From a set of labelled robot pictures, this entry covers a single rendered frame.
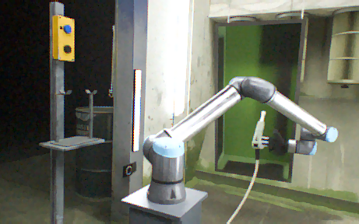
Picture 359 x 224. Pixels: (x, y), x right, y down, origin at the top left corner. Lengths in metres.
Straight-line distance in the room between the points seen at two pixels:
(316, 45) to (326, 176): 1.46
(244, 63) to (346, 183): 1.56
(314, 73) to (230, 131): 1.38
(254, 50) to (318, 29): 1.34
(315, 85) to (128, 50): 2.25
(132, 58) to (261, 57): 1.05
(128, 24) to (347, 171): 2.46
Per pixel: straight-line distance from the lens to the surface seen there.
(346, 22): 3.26
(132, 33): 2.15
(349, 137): 3.38
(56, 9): 1.95
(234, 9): 3.39
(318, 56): 3.59
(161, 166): 1.27
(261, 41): 2.43
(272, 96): 1.54
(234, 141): 2.66
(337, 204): 3.17
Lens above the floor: 1.18
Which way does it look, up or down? 6 degrees down
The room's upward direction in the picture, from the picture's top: 3 degrees clockwise
